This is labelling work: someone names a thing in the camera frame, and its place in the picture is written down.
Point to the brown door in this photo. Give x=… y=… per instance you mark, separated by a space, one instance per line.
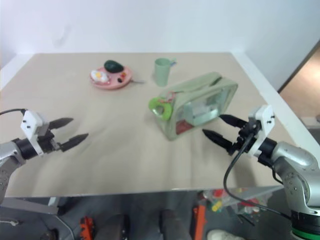
x=305 y=67

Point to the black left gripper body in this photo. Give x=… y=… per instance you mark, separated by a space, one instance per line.
x=47 y=140

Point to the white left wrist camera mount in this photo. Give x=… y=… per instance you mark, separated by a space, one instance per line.
x=31 y=122

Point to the green transparent pouch bag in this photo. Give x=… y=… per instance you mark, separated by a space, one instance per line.
x=200 y=92

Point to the pale green cup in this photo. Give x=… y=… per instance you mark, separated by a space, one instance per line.
x=162 y=73

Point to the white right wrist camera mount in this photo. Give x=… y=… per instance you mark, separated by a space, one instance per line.
x=265 y=125

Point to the pink round plate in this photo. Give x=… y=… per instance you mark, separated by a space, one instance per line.
x=112 y=85

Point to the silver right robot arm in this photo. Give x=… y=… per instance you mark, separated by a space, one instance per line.
x=295 y=162

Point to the orange black toy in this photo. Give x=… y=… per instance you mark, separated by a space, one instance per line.
x=86 y=227

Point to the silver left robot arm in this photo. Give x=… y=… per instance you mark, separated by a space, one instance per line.
x=7 y=156

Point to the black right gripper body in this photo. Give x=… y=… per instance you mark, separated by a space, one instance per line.
x=247 y=137

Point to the beige tablecloth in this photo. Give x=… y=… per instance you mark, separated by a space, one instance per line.
x=112 y=150

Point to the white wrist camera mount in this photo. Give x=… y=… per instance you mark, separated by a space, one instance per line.
x=265 y=125
x=31 y=122

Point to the orange bar clamp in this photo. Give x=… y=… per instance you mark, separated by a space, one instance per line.
x=200 y=222

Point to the toy fried egg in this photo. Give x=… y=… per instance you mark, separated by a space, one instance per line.
x=99 y=75

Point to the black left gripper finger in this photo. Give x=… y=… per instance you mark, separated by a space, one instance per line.
x=61 y=122
x=75 y=141

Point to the clear bag of toys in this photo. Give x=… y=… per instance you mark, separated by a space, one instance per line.
x=250 y=200

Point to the dark green toy avocado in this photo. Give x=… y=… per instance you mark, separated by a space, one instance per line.
x=113 y=66

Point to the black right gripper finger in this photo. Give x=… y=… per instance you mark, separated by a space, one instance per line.
x=233 y=120
x=220 y=140

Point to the grey metal table frame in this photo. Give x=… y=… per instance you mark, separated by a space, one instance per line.
x=30 y=205

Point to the white shoe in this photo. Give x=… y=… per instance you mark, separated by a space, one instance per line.
x=225 y=235

